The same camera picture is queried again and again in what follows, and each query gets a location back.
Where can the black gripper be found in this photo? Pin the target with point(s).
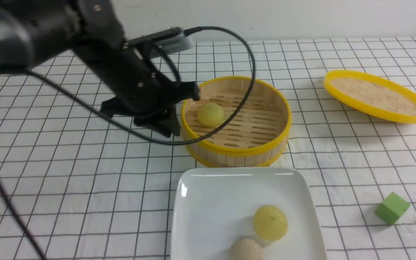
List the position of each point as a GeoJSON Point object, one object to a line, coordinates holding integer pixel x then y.
{"type": "Point", "coordinates": [138, 91]}

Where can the yellow steamed bun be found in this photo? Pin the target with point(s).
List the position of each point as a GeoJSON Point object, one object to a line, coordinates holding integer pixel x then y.
{"type": "Point", "coordinates": [270, 223]}
{"type": "Point", "coordinates": [210, 115]}

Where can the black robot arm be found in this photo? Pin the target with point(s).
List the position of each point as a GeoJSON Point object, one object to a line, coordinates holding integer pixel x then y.
{"type": "Point", "coordinates": [34, 31]}

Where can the white square plate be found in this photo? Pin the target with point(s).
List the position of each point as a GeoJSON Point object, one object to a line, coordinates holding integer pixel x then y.
{"type": "Point", "coordinates": [214, 207]}

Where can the white steamed bun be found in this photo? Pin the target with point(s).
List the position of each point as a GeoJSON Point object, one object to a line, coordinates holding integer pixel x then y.
{"type": "Point", "coordinates": [246, 249]}

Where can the bamboo steamer basket yellow rim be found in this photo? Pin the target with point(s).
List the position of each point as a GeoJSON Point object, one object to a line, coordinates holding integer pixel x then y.
{"type": "Point", "coordinates": [257, 136]}

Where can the yellow rimmed steamer lid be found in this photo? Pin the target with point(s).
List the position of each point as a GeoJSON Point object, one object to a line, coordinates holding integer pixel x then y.
{"type": "Point", "coordinates": [372, 95]}

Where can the green foam cube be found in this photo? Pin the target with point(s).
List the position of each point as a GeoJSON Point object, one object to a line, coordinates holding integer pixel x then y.
{"type": "Point", "coordinates": [392, 208]}

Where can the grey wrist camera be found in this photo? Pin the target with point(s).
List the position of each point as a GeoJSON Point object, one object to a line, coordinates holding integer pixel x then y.
{"type": "Point", "coordinates": [171, 41]}

